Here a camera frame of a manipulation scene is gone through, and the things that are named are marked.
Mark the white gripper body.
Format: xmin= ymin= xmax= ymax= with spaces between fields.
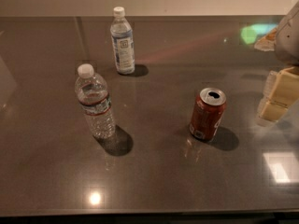
xmin=275 ymin=1 xmax=299 ymax=66

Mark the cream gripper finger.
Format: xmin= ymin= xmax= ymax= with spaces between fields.
xmin=256 ymin=66 xmax=299 ymax=127

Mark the red coke can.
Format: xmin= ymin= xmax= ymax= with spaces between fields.
xmin=190 ymin=88 xmax=226 ymax=142

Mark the water bottle blue white label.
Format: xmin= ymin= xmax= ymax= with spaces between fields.
xmin=110 ymin=7 xmax=135 ymax=75

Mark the clear water bottle red label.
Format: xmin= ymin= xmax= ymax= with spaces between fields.
xmin=75 ymin=63 xmax=116 ymax=139

